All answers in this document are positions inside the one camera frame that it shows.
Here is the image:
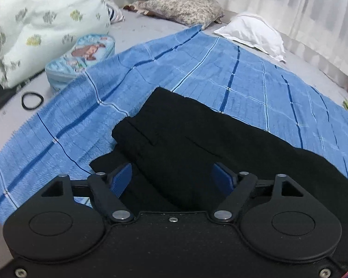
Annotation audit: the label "black pants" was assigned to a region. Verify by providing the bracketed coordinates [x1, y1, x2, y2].
[90, 88, 348, 265]

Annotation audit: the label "blue checked bed cover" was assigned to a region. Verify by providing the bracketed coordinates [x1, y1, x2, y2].
[0, 24, 348, 226]

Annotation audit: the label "cartoon print zip pouch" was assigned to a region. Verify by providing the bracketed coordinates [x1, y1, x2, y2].
[44, 34, 116, 92]

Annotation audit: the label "white pillow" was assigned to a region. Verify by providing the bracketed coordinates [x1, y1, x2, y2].
[214, 12, 285, 62]

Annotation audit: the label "white floral duvet bundle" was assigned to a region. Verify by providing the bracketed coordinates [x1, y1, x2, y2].
[0, 0, 110, 88]

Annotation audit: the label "striped navy white cloth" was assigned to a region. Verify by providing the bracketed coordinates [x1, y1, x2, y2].
[106, 1, 125, 24]

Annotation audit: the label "floral brown pillow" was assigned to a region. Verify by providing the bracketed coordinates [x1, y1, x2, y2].
[124, 0, 224, 29]

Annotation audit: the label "black hair tie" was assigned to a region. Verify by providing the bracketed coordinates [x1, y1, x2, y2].
[20, 92, 45, 111]

